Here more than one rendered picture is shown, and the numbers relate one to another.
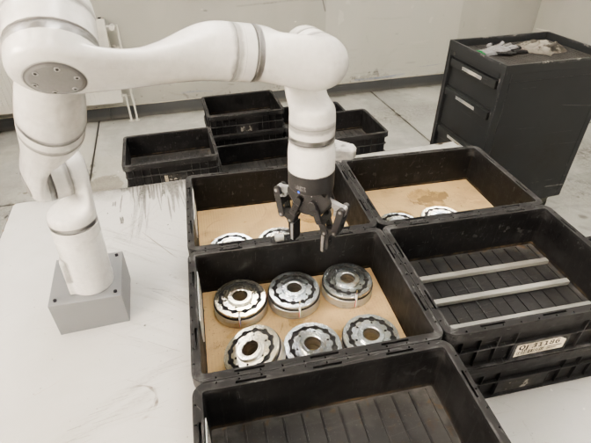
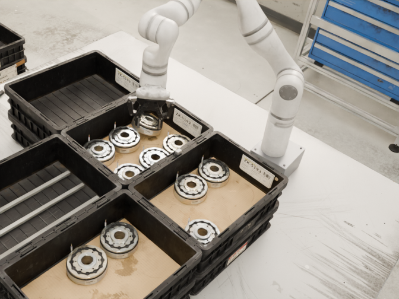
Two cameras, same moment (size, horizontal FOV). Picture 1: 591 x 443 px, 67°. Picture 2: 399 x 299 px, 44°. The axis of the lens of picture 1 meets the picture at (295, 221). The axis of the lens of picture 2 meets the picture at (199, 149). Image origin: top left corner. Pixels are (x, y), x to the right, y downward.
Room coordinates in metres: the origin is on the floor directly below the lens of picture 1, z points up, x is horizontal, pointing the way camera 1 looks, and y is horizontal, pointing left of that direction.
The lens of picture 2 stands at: (1.56, -0.70, 1.95)
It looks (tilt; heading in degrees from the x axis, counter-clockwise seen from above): 41 degrees down; 136
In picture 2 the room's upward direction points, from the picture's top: 11 degrees clockwise
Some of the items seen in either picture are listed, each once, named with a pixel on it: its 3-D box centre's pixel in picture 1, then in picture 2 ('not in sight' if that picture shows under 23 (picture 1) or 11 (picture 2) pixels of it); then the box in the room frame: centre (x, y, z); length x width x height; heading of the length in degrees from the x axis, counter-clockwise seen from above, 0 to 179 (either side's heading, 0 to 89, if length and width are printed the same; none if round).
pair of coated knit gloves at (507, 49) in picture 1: (498, 47); not in sight; (2.28, -1.00, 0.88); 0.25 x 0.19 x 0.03; 106
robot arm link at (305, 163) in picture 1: (317, 145); (154, 78); (0.64, -0.04, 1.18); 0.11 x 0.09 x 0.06; 147
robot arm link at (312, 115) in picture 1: (310, 85); (160, 44); (0.63, -0.02, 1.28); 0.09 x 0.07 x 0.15; 24
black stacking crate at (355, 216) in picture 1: (274, 221); (208, 197); (0.86, 0.05, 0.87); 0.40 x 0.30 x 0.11; 102
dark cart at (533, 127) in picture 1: (504, 132); not in sight; (2.23, -1.13, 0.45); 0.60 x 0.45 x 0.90; 106
